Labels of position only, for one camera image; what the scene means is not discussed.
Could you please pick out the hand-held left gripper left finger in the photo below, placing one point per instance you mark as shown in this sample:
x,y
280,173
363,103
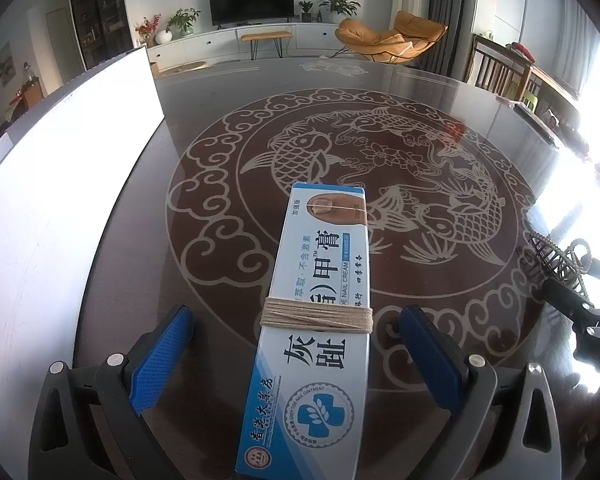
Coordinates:
x,y
165,355

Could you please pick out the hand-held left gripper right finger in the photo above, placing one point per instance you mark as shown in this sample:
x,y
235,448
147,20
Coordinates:
x,y
430,360

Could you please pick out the woven straw item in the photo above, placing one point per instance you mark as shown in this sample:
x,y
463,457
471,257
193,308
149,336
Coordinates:
x,y
555,260

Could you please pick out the beige twine bundle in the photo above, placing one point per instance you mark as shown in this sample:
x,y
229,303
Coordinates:
x,y
315,315

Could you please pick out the blue and white ointment box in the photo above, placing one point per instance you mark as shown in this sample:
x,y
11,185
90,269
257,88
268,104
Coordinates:
x,y
325,270

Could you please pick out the white board panel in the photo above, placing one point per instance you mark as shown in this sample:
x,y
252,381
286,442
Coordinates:
x,y
55,210

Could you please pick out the dark patterned desktop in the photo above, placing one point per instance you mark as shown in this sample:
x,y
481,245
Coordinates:
x,y
205,100

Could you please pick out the green plastic stool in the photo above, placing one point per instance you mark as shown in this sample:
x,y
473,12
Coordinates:
x,y
530,100

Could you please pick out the white sheer curtain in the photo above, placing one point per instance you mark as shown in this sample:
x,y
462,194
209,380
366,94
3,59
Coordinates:
x,y
580,45

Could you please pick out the dark wooden chair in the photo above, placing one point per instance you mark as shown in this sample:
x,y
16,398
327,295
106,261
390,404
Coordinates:
x,y
497,70

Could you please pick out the cardboard box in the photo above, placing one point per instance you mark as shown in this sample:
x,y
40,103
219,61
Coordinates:
x,y
154,70

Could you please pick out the small wooden cabinet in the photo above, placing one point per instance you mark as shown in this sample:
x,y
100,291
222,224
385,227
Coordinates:
x,y
30,97

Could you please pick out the grey curtain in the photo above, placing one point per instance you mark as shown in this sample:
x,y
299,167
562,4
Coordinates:
x,y
452,15

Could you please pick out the white television cabinet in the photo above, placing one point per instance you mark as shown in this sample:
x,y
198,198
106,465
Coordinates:
x,y
205,47

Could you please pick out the white round vase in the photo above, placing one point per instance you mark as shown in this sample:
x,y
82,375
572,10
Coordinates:
x,y
163,37

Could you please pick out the orange lounge chair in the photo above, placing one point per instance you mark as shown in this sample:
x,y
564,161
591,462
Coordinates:
x,y
380,42

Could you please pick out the red flower plant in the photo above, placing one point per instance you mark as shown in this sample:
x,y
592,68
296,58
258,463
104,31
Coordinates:
x,y
147,27

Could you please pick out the wooden bench with metal legs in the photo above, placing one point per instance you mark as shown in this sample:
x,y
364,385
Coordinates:
x,y
266,36

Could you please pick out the green potted plant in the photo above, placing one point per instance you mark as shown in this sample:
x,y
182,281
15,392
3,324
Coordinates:
x,y
184,21

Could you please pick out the dark display cabinet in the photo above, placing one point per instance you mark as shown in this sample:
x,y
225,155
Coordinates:
x,y
100,15

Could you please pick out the black television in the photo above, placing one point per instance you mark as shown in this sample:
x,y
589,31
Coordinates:
x,y
252,2

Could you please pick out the large leafy potted plant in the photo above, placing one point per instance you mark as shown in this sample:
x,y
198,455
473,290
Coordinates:
x,y
340,6

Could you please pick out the small potted plant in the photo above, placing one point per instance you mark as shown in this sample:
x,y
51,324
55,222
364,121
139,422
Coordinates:
x,y
305,10

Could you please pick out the framed wall painting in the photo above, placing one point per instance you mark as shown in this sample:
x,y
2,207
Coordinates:
x,y
5,62

